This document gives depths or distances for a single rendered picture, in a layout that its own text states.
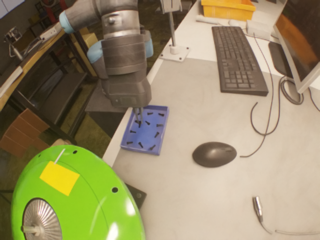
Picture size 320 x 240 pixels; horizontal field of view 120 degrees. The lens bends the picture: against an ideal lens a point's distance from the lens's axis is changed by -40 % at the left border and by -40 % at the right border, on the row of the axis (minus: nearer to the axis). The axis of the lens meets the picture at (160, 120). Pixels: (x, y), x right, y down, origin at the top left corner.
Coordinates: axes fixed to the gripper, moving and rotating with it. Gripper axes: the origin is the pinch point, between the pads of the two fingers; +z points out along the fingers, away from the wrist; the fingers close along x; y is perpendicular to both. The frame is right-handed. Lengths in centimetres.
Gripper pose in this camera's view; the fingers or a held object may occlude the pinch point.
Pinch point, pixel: (140, 123)
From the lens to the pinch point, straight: 35.1
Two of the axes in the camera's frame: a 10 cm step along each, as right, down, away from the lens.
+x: 9.7, 0.5, -2.2
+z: 0.8, 8.5, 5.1
